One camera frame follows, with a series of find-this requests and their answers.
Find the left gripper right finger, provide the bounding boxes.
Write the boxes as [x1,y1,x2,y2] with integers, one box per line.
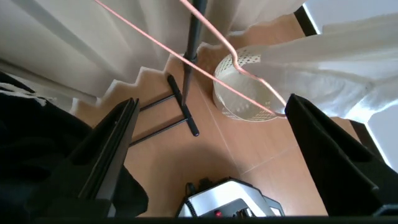
[284,93,398,217]

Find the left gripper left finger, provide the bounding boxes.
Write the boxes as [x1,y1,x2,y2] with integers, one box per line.
[26,98,141,218]

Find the black shorts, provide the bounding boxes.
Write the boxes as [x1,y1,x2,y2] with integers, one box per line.
[0,71,149,218]

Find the white printed t-shirt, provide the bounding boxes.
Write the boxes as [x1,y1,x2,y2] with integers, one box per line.
[242,12,398,125]

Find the pink clothes hanger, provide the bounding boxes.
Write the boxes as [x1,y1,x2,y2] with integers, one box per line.
[94,0,289,119]

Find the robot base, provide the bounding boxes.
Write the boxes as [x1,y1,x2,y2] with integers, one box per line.
[175,177,285,218]

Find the white laundry basket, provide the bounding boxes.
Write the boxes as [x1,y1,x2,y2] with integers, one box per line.
[213,46,287,123]

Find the black clothes rack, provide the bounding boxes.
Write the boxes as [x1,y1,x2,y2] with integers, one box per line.
[129,0,208,147]

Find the beige curtain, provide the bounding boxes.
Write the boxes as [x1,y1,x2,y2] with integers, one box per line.
[0,0,307,108]

